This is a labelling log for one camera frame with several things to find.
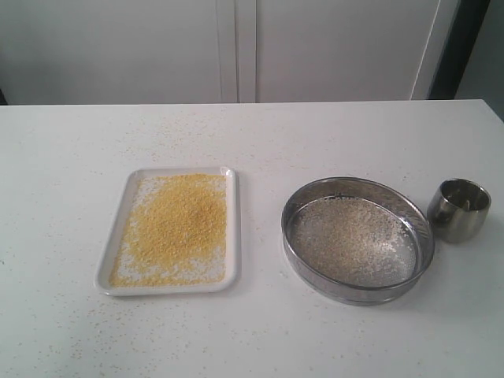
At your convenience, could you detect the yellow and white grain mix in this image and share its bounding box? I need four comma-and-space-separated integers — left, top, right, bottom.
291, 198, 417, 287

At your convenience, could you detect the stainless steel cup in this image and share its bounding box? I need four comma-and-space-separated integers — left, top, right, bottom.
427, 178, 491, 243

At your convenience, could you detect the round steel mesh sieve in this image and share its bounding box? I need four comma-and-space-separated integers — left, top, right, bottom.
281, 177, 435, 306

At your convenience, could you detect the dark door frame post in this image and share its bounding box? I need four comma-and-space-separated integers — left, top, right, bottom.
428, 0, 491, 100

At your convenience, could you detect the yellow millet in tray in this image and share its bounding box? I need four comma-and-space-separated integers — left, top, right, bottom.
109, 173, 227, 287

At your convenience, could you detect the white square tray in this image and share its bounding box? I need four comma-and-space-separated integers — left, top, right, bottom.
94, 167, 240, 297

